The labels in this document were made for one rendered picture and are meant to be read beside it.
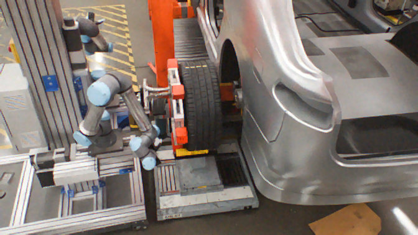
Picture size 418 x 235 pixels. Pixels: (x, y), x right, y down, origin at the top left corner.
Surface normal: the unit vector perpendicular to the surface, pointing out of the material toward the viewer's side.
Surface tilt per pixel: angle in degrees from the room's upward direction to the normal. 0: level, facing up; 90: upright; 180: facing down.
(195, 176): 0
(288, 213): 0
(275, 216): 0
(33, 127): 90
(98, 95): 83
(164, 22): 90
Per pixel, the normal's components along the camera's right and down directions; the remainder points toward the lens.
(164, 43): 0.17, 0.61
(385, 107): 0.07, -0.55
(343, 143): 0.01, -0.79
